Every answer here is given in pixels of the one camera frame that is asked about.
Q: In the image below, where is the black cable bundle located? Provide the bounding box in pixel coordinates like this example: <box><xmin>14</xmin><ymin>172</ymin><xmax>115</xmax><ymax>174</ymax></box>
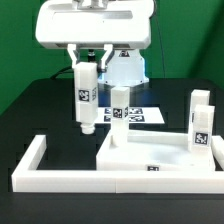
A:
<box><xmin>50</xmin><ymin>65</ymin><xmax>74</xmax><ymax>80</ymax></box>

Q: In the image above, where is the white desk top tray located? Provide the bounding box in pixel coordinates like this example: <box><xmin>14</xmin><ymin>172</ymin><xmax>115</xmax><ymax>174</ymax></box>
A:
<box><xmin>96</xmin><ymin>130</ymin><xmax>215</xmax><ymax>172</ymax></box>

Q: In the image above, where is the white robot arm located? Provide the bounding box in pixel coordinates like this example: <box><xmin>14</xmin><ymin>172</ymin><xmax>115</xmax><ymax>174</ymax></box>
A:
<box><xmin>35</xmin><ymin>0</ymin><xmax>156</xmax><ymax>86</ymax></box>

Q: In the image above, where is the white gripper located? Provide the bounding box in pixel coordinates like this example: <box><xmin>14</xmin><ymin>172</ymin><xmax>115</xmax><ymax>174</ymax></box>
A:
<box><xmin>35</xmin><ymin>0</ymin><xmax>154</xmax><ymax>72</ymax></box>

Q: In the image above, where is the white U-shaped fence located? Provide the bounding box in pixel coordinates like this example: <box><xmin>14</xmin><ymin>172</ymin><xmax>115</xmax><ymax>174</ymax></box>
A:
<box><xmin>11</xmin><ymin>135</ymin><xmax>224</xmax><ymax>194</ymax></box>

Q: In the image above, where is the marker tag plate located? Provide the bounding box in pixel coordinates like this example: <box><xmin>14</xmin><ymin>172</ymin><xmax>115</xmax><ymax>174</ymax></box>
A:
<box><xmin>95</xmin><ymin>107</ymin><xmax>164</xmax><ymax>124</ymax></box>

